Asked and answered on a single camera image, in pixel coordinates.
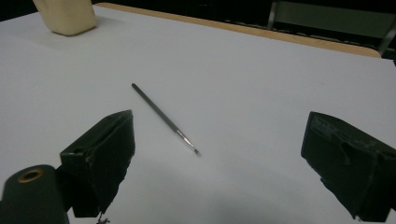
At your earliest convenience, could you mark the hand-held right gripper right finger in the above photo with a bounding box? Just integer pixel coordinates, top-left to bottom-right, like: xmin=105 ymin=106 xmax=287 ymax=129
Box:
xmin=300 ymin=111 xmax=396 ymax=223

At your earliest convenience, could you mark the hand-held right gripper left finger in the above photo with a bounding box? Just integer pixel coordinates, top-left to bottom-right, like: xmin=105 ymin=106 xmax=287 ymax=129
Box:
xmin=59 ymin=109 xmax=136 ymax=218

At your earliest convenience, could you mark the thin grey brush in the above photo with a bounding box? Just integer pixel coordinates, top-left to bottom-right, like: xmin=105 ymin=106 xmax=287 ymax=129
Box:
xmin=131 ymin=82 xmax=202 ymax=157

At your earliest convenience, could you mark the beige cup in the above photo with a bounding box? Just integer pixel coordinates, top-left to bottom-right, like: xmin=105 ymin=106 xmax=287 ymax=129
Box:
xmin=32 ymin=0 xmax=98 ymax=36

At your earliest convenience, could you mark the white table mat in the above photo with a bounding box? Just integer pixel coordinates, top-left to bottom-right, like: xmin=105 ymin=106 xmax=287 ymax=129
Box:
xmin=0 ymin=6 xmax=396 ymax=224

